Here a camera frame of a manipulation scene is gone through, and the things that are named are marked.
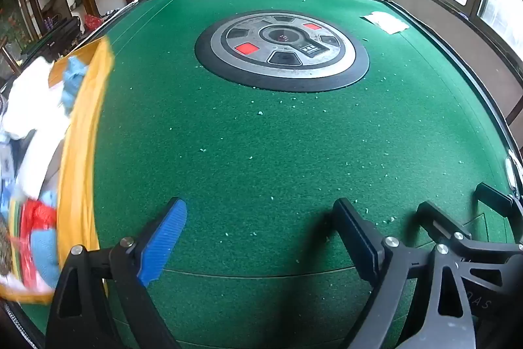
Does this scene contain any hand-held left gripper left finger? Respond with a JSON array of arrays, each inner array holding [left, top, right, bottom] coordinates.
[[44, 197, 189, 349]]

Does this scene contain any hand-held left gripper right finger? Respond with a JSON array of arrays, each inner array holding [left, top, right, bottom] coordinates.
[[332, 197, 478, 349]]

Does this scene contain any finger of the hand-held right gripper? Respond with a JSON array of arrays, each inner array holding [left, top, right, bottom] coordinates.
[[475, 183, 523, 219], [416, 200, 523, 264]]

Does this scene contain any yellow cardboard box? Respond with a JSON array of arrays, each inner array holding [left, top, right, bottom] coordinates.
[[0, 36, 115, 305]]

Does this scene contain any white plastic bag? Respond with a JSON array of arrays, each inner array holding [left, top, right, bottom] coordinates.
[[16, 128, 70, 198]]

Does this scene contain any blue knit cloth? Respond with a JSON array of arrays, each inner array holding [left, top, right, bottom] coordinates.
[[61, 57, 88, 114], [30, 189, 62, 288]]

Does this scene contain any white cloth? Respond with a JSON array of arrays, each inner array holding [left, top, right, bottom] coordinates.
[[2, 57, 72, 141]]

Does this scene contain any chrome table edge fitting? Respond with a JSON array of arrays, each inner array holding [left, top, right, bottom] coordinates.
[[506, 155, 523, 198]]

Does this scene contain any red packet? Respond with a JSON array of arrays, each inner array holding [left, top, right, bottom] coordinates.
[[18, 200, 58, 284]]

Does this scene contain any round table control panel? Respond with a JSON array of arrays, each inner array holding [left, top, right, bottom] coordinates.
[[194, 10, 370, 92]]

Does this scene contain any white paper packet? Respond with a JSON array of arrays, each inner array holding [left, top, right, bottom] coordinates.
[[360, 10, 410, 35]]

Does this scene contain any black side table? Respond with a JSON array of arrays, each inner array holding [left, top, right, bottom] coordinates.
[[20, 17, 82, 61]]

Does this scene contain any framed floral picture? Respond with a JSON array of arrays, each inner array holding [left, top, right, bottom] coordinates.
[[0, 0, 29, 51]]

